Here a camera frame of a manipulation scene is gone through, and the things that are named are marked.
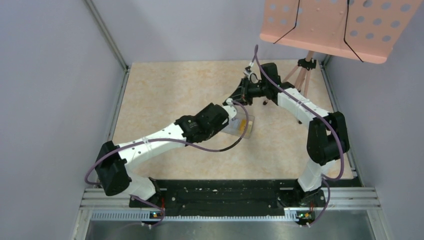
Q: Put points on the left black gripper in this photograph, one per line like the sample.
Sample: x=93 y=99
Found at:
x=224 y=123

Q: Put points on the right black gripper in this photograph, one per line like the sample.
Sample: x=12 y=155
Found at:
x=241 y=95

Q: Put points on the clear plastic card tray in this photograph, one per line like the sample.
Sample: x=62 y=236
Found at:
x=237 y=124

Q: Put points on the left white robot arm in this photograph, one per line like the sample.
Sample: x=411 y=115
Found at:
x=115 y=162

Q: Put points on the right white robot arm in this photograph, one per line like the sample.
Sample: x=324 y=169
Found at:
x=327 y=138

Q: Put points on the pink tripod stand legs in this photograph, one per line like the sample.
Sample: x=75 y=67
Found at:
x=306 y=64

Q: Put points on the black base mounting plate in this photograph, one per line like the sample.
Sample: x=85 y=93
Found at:
x=232 y=198

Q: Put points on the pink music stand desk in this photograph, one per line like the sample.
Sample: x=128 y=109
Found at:
x=364 y=30

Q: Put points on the aluminium frame rail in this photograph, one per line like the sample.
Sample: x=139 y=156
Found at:
x=343 y=200

